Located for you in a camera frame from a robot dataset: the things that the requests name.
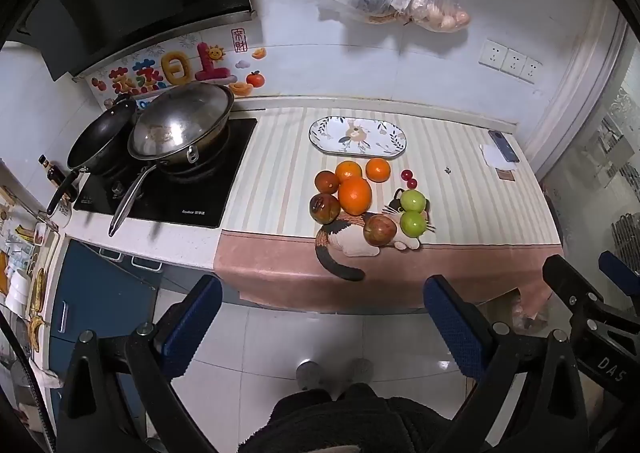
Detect oval leaf patterned plate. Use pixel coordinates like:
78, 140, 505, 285
308, 116, 407, 158

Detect red apple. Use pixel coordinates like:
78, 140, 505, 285
363, 214, 398, 248

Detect blue cabinet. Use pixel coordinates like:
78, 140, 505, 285
30, 239, 166, 434

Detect dark blotchy apple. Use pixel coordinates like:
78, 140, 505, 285
309, 193, 342, 224

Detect dark reddish orange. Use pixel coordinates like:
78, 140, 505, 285
314, 170, 341, 194

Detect white wall socket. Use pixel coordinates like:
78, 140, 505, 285
479, 40, 508, 69
518, 56, 542, 83
500, 49, 526, 76

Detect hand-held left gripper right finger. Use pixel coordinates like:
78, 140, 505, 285
423, 274, 588, 453

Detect large orange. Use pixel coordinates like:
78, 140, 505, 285
338, 176, 373, 216

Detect cardboard box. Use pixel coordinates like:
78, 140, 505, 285
480, 290, 546, 334

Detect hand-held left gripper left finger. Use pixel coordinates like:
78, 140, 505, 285
56, 274, 223, 453

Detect striped mat with cat print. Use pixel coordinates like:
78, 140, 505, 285
214, 106, 566, 311

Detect blue smartphone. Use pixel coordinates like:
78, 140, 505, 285
488, 130, 521, 164

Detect cluttered side shelf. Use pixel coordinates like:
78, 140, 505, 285
0, 183, 61, 384

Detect colourful wall sticker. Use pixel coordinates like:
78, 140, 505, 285
90, 26, 266, 109

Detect steel wok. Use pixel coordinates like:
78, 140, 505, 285
109, 82, 236, 238

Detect small orange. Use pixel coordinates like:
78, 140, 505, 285
366, 158, 391, 183
335, 160, 363, 184

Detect black glass gas stove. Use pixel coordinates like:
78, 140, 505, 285
72, 117, 258, 229

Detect green apple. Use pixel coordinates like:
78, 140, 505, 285
399, 211, 428, 237
400, 190, 427, 213

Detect person's legs in dark clothing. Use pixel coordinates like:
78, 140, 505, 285
235, 383, 456, 453

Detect grey slipper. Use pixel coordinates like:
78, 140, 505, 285
296, 360, 321, 391
347, 358, 373, 384

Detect white paper sheet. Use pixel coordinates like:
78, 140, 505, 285
479, 143, 521, 168

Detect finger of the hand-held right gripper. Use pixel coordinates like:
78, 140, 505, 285
543, 255, 626, 359
599, 250, 640, 319

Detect dark sauce bottle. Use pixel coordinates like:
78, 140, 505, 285
38, 154, 68, 189

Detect black frying pan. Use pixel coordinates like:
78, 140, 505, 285
46, 98, 138, 216

